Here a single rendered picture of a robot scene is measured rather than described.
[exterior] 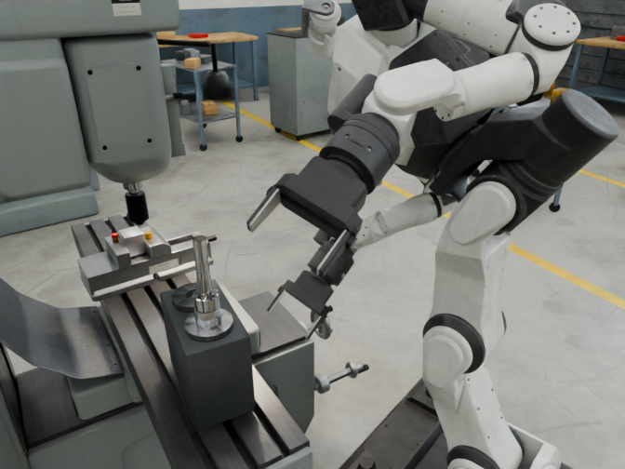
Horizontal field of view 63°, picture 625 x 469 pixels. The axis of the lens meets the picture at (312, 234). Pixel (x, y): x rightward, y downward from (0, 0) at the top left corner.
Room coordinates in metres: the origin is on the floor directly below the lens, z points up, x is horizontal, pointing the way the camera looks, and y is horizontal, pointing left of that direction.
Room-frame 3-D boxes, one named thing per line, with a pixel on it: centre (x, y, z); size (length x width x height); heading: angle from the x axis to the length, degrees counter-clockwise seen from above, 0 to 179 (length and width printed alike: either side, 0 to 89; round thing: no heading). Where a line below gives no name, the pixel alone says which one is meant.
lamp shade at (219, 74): (1.29, 0.24, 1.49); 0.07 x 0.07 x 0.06
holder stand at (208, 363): (0.81, 0.21, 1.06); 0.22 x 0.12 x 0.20; 27
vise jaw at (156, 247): (1.28, 0.45, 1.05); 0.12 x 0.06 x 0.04; 34
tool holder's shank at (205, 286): (0.77, 0.19, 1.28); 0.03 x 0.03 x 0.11
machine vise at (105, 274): (1.27, 0.48, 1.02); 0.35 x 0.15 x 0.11; 124
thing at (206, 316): (0.77, 0.19, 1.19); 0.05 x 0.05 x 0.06
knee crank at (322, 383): (1.29, -0.10, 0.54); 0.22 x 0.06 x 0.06; 122
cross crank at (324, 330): (1.40, 0.00, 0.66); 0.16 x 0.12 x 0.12; 122
